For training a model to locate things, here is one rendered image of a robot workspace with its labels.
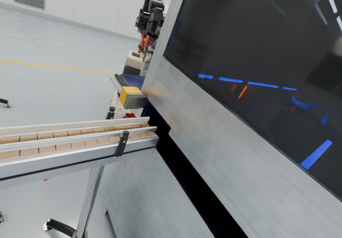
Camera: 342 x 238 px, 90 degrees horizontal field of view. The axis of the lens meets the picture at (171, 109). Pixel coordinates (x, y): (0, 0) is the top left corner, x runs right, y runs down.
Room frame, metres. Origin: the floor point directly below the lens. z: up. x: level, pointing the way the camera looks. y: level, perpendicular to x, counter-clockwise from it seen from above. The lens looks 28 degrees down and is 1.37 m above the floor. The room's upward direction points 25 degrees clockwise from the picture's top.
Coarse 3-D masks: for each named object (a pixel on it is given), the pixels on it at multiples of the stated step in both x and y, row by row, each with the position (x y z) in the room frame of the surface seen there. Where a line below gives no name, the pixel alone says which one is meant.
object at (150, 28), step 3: (150, 24) 1.06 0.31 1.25; (153, 24) 1.06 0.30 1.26; (156, 24) 1.08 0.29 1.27; (147, 27) 1.06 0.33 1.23; (150, 27) 1.06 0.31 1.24; (153, 27) 1.06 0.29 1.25; (156, 27) 1.09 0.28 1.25; (141, 30) 1.06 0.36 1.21; (144, 30) 1.05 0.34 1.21; (147, 30) 1.05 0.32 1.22; (150, 30) 1.05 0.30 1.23; (153, 30) 1.06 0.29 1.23; (150, 33) 1.04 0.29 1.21; (153, 33) 1.03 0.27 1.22; (156, 36) 1.07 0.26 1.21
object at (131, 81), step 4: (120, 76) 1.00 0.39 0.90; (124, 76) 1.03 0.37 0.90; (128, 76) 1.05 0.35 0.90; (132, 76) 1.07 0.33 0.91; (136, 76) 1.09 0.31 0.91; (140, 76) 1.11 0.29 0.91; (144, 76) 1.14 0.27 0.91; (124, 80) 0.95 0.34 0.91; (128, 80) 1.03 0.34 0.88; (132, 80) 1.06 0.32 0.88; (136, 80) 1.09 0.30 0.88; (140, 80) 1.12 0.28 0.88; (128, 84) 0.91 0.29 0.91; (132, 84) 1.00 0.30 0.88; (136, 84) 1.03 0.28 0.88; (140, 84) 1.06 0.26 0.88; (140, 88) 1.00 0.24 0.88
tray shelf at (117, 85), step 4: (112, 76) 1.00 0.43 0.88; (112, 80) 0.95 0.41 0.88; (116, 80) 0.96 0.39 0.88; (116, 84) 0.91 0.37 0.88; (120, 84) 0.94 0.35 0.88; (120, 88) 0.89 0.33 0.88; (120, 92) 0.86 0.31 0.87; (132, 112) 0.74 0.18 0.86; (152, 124) 0.71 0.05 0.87; (156, 124) 0.73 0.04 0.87; (160, 124) 0.75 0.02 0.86
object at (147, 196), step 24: (144, 168) 0.55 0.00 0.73; (168, 168) 0.48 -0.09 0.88; (120, 192) 0.62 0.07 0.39; (144, 192) 0.51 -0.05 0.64; (168, 192) 0.44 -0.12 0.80; (192, 192) 0.42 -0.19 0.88; (120, 216) 0.56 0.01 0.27; (144, 216) 0.47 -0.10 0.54; (168, 216) 0.40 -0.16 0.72; (192, 216) 0.36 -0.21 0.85; (216, 216) 0.37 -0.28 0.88
